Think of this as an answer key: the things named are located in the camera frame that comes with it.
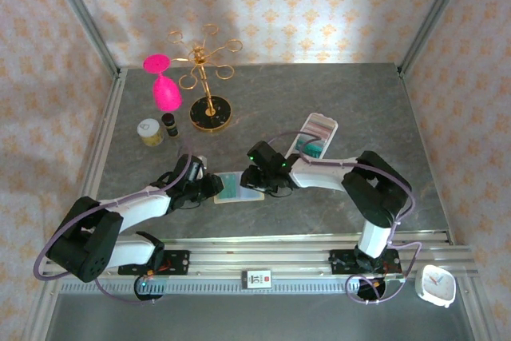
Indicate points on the blue wooden cutting board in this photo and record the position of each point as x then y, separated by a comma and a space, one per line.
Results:
249, 196

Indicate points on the teal card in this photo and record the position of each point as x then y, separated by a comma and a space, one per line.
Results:
312, 148
230, 190

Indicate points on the white rectangular tray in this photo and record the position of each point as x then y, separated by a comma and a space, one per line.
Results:
319, 125

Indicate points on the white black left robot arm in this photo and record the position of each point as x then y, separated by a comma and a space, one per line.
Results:
135, 205

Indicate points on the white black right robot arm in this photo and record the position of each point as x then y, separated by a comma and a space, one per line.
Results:
323, 175

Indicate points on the small dark bottle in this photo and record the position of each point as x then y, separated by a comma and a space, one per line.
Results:
171, 127

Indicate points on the gold glass rack stand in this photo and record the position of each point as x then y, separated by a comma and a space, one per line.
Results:
211, 113

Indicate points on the white label tag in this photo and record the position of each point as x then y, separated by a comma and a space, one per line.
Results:
256, 279

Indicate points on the pink wine glass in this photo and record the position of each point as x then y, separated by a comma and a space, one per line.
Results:
165, 93

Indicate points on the white square clock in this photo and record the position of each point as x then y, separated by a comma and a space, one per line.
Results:
435, 283

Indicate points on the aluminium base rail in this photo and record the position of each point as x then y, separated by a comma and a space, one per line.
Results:
259, 255

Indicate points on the aluminium table side rail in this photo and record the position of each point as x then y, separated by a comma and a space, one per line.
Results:
101, 145

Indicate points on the aluminium frame post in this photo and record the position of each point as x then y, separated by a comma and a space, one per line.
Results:
83, 13
433, 13

